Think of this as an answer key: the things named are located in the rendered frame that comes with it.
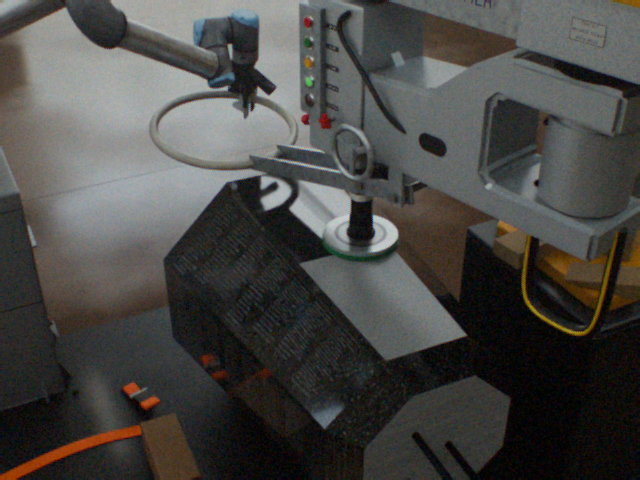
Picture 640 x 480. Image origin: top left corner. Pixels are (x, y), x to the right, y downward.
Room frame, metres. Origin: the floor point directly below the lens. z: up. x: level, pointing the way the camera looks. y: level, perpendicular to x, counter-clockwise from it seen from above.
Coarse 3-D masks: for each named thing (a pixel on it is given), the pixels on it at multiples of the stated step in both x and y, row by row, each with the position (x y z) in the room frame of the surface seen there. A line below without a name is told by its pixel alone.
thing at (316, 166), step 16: (256, 160) 2.26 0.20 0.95; (272, 160) 2.20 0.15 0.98; (288, 160) 2.30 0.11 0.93; (304, 160) 2.26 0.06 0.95; (320, 160) 2.20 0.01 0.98; (288, 176) 2.14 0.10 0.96; (304, 176) 2.09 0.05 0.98; (320, 176) 2.04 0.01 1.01; (336, 176) 1.99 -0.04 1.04; (368, 192) 1.89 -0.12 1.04; (384, 192) 1.85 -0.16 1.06
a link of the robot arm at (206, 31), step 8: (224, 16) 2.67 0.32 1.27; (200, 24) 2.61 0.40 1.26; (208, 24) 2.62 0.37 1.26; (216, 24) 2.62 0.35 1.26; (224, 24) 2.63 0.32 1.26; (200, 32) 2.59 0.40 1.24; (208, 32) 2.60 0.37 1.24; (216, 32) 2.60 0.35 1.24; (224, 32) 2.62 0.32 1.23; (232, 32) 2.63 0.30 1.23; (200, 40) 2.59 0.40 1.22; (208, 40) 2.58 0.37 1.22; (216, 40) 2.58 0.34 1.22; (224, 40) 2.60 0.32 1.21; (232, 40) 2.63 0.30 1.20
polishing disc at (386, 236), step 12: (348, 216) 2.09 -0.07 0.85; (324, 228) 2.02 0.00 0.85; (336, 228) 2.02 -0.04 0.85; (384, 228) 2.02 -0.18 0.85; (324, 240) 1.97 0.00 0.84; (336, 240) 1.96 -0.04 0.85; (348, 240) 1.96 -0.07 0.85; (360, 240) 1.96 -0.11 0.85; (372, 240) 1.96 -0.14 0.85; (384, 240) 1.96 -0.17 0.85; (396, 240) 1.96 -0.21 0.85; (348, 252) 1.90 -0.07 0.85; (360, 252) 1.90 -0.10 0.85; (372, 252) 1.90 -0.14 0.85
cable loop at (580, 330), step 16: (528, 240) 1.57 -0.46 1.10; (624, 240) 1.42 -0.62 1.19; (528, 256) 1.57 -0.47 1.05; (608, 256) 1.43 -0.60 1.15; (528, 272) 1.57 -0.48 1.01; (608, 272) 1.42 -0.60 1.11; (528, 288) 1.56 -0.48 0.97; (608, 288) 1.42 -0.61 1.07; (528, 304) 1.55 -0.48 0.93; (608, 304) 1.42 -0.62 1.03; (544, 320) 1.51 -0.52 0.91; (560, 320) 1.50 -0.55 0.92; (592, 320) 1.43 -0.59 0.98; (576, 336) 1.45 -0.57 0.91; (592, 336) 1.43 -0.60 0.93
